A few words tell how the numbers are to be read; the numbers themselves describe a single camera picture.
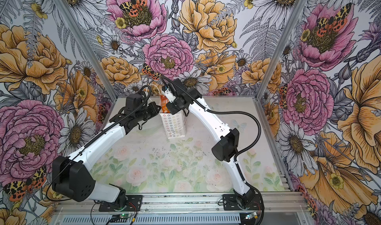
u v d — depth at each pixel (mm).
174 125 858
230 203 733
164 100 816
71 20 798
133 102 613
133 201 744
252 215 715
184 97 585
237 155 565
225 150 594
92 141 483
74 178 416
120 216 713
